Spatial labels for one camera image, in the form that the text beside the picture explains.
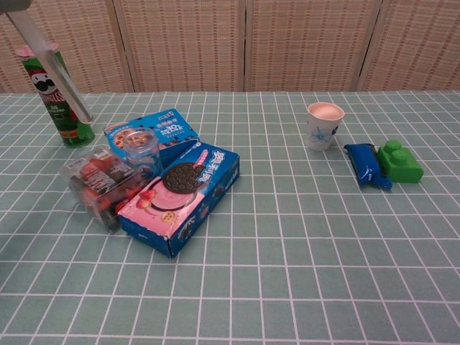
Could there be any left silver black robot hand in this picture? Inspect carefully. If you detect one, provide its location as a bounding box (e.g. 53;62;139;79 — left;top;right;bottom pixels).
0;0;35;14

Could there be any clear test tube white cap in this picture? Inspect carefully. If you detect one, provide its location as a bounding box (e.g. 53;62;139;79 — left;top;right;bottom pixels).
9;9;94;124

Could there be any green Pringles can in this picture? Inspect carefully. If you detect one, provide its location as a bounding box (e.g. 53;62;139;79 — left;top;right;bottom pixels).
14;41;96;148

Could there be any clear box with red contents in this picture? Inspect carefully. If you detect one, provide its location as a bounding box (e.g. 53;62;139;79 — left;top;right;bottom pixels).
60;145;152;234

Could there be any small blue cookie box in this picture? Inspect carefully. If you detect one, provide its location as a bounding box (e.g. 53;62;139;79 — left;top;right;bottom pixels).
103;108;201;162

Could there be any clear plastic cup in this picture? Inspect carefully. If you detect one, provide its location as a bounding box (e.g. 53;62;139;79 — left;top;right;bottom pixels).
121;128;164;177

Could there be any pink and blue Oreo box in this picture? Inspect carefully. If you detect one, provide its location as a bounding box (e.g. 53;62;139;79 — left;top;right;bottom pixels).
116;140;241;258

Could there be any woven folding screen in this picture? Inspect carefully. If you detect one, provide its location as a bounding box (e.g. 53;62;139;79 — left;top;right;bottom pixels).
0;0;460;94

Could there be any white paper cup blue flower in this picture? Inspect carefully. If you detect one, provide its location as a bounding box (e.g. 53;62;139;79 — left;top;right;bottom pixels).
307;101;346;152

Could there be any green grid tablecloth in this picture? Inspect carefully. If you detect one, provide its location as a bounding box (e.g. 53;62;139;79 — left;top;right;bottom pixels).
0;90;460;345

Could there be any blue snack packet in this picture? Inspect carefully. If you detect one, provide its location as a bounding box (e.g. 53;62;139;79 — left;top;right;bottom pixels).
344;142;393;190

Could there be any green building block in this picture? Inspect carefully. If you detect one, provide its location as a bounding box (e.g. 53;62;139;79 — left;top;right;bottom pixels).
376;139;425;185

